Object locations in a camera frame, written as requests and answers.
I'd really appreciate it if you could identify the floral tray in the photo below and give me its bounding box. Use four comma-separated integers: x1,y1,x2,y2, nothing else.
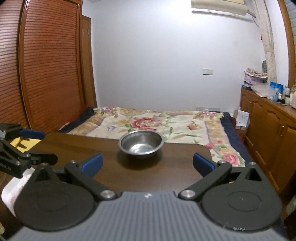
1,168,35,217

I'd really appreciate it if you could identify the small steel bowl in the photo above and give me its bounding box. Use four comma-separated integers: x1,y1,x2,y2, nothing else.
118,130,165,156

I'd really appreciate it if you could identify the yellow plush toy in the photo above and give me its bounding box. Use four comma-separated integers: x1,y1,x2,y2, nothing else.
10,137,41,153

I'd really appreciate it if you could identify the floral bed blanket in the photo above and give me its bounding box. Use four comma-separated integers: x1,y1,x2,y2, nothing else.
69,106,252,167

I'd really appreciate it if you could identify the dark clothing on bed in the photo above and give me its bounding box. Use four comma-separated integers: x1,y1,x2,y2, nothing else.
58,107,94,133

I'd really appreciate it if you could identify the white cardboard box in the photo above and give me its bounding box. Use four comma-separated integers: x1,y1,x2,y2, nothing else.
233,110,250,130

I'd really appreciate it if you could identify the wooden louvered wardrobe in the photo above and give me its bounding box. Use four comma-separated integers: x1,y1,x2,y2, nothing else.
1,1,97,133

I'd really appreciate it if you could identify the wooden sideboard cabinet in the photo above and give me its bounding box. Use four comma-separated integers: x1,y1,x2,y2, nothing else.
240,88,295,194

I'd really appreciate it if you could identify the folded fabric pile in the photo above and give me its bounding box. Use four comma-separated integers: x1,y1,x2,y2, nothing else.
243,68,268,88

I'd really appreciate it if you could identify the blue box on sideboard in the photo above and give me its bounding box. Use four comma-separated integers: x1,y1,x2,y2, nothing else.
270,81,283,94

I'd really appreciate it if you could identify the pink thermos jug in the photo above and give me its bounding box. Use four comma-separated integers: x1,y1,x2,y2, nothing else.
290,91,296,109

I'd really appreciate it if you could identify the beige curtain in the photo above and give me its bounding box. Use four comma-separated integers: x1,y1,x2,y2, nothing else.
252,0,277,82

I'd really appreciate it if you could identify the wall light switch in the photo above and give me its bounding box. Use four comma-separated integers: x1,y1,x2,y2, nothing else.
202,68,214,75

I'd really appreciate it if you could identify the wall air conditioner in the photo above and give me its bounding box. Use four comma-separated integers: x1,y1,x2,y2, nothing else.
191,0,248,16

